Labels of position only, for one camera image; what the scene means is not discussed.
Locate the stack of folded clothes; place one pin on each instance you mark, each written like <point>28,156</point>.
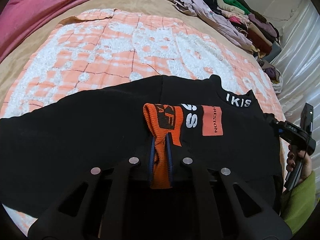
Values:
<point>250,23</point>

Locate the person's right hand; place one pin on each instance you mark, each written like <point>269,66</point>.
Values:
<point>299,160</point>

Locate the pink duvet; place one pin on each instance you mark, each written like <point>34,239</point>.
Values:
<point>20,18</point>

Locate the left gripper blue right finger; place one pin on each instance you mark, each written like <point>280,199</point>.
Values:
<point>169,157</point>

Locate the white satin curtain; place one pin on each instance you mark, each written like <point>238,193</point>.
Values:
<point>298,63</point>

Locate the lilac crumpled garment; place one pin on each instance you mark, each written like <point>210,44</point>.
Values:
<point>219,23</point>

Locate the bag of clothes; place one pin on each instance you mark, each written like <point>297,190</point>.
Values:
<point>274,75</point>

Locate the black long sleeve sweater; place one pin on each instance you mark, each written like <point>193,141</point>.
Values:
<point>44,151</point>

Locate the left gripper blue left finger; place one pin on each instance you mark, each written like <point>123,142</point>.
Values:
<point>151,159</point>

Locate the peach white plush blanket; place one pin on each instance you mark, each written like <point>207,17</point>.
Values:
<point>106,48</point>

